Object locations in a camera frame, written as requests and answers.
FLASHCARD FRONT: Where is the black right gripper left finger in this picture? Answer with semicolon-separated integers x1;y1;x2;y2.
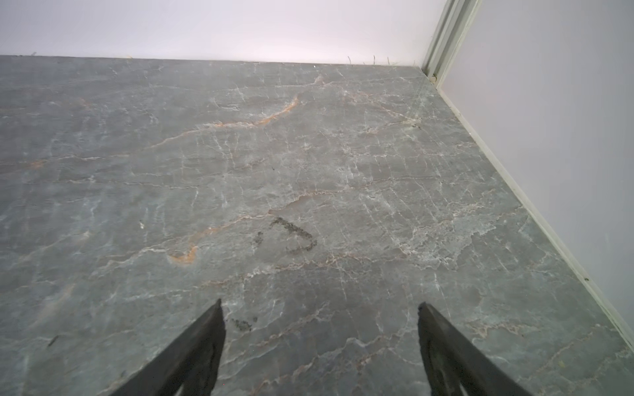
114;300;226;395

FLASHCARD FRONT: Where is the aluminium right corner post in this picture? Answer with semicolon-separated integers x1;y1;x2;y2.
421;0;481;87

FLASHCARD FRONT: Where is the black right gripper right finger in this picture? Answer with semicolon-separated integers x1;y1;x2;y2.
418;302;528;396

